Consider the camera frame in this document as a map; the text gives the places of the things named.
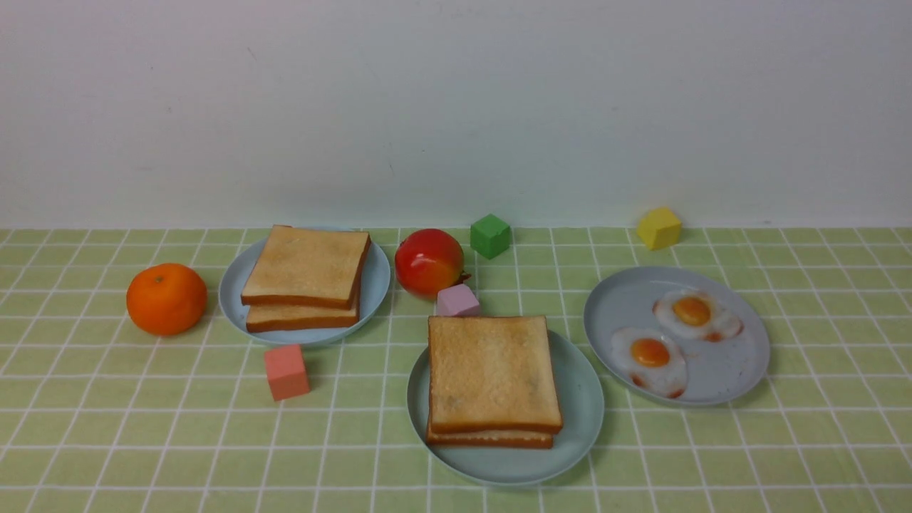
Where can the orange fruit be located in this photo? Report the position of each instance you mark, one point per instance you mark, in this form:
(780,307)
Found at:
(167,299)

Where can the toast slice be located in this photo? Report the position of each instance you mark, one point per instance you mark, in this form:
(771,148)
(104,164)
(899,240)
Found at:
(524,439)
(492,374)
(307,267)
(289,317)

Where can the red apple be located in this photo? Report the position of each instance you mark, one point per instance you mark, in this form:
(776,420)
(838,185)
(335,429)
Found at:
(428,261)

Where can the front fried egg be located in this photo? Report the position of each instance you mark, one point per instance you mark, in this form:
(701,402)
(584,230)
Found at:
(650,360)

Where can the green cube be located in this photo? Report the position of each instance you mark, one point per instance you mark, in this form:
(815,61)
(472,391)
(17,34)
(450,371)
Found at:
(490,236)

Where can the teal green plate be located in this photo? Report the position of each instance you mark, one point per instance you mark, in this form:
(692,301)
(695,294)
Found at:
(582,404)

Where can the pink cube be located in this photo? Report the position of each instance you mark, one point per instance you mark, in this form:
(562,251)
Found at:
(457,301)

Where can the fried egg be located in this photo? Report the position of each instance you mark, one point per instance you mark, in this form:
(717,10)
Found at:
(650,360)
(696,315)

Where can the light blue bread plate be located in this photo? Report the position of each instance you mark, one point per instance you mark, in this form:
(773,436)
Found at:
(375,283)

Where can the rear fried egg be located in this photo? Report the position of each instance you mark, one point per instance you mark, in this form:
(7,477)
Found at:
(696,315)

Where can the grey egg plate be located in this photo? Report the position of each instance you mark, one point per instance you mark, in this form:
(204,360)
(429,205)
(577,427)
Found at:
(717,371)

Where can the yellow cube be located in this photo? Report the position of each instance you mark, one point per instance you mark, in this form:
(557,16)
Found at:
(659,228)

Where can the salmon red cube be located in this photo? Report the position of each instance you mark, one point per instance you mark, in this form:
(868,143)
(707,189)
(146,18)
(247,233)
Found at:
(286,373)

